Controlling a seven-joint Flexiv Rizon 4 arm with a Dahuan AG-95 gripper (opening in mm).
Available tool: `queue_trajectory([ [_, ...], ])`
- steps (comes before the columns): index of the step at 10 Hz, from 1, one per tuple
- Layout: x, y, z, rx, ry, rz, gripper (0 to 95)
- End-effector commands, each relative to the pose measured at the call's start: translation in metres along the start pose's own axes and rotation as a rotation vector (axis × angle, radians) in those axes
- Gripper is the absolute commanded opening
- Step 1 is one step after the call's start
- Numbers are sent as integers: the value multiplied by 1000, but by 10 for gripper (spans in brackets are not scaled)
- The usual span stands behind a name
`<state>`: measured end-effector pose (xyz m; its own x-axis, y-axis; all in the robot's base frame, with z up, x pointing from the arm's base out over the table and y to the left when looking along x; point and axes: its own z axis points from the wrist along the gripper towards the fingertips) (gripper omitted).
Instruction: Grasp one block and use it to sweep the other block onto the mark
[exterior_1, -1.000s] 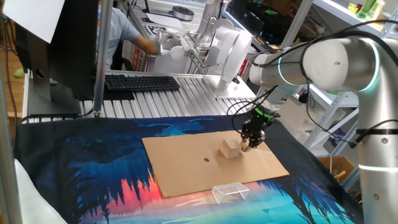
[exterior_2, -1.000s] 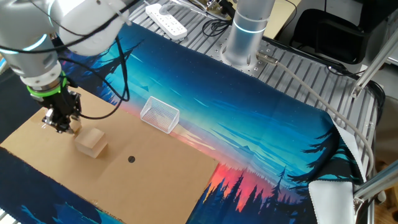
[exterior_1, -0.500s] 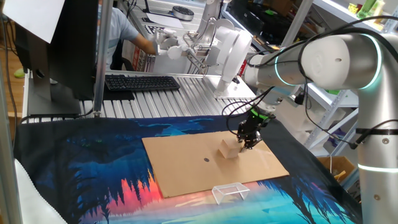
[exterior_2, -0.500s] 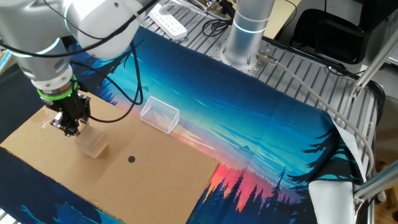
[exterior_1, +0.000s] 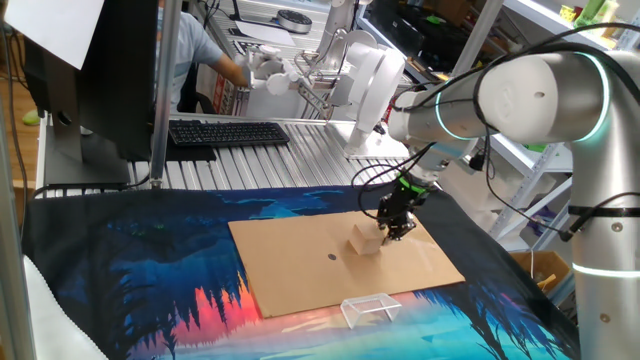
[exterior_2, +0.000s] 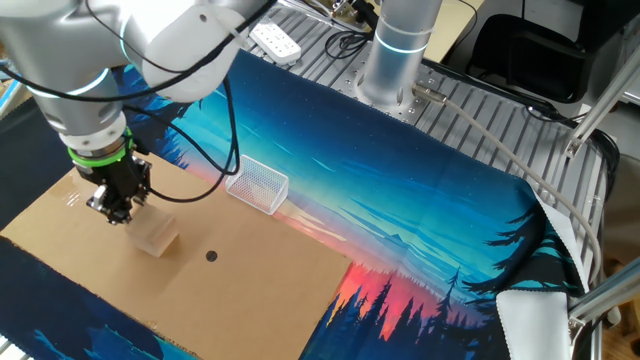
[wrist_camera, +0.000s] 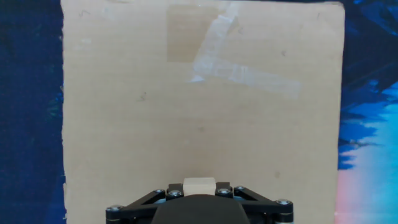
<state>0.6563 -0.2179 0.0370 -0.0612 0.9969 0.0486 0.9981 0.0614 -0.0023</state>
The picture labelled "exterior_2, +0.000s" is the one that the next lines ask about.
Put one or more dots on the black office chair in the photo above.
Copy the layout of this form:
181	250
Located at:
530	55

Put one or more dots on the white mesh basket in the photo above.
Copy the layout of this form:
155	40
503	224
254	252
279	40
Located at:
257	185

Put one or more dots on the large wooden block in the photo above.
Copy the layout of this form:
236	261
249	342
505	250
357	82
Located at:
155	235

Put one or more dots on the white power strip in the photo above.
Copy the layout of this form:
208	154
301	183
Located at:
277	42

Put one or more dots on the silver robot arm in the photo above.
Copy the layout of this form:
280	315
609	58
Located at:
65	55

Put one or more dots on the aluminium frame bar with bracket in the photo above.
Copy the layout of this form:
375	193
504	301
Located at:
605	300

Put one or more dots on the slanted aluminium frame bar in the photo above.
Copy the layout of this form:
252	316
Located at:
600	105

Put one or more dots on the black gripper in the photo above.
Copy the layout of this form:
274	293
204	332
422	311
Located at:
122	180

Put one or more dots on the black round mark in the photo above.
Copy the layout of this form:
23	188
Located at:
211	256

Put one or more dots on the printed forest landscape mat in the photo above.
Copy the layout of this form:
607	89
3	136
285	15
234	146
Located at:
400	200

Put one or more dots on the brown cardboard sheet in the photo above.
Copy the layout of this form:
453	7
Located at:
150	290

